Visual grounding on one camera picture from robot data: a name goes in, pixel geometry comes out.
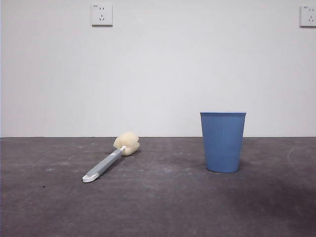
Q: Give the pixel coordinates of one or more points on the blue ribbed plastic cup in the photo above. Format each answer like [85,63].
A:
[222,143]

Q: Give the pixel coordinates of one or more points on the white wall power socket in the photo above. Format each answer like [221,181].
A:
[308,16]
[102,14]

